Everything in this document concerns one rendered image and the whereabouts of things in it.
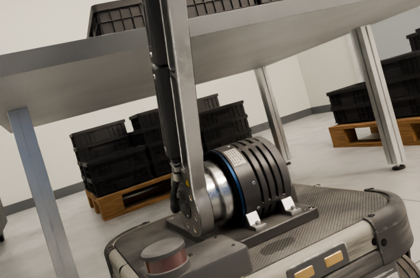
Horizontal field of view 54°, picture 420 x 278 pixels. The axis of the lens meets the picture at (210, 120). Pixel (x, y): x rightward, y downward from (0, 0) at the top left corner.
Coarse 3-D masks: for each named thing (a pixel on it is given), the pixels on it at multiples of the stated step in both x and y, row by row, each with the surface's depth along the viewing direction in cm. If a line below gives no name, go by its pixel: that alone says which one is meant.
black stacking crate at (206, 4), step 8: (192, 0) 147; (200, 0) 148; (208, 0) 149; (216, 0) 150; (224, 0) 151; (232, 0) 152; (240, 0) 152; (248, 0) 154; (192, 8) 147; (200, 8) 148; (208, 8) 149; (216, 8) 150; (224, 8) 150; (232, 8) 152; (240, 8) 153; (192, 16) 147
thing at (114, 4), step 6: (120, 0) 138; (126, 0) 139; (132, 0) 139; (138, 0) 140; (96, 6) 136; (102, 6) 136; (108, 6) 137; (114, 6) 137; (120, 6) 138; (90, 12) 142; (90, 18) 146; (90, 24) 151; (90, 30) 156
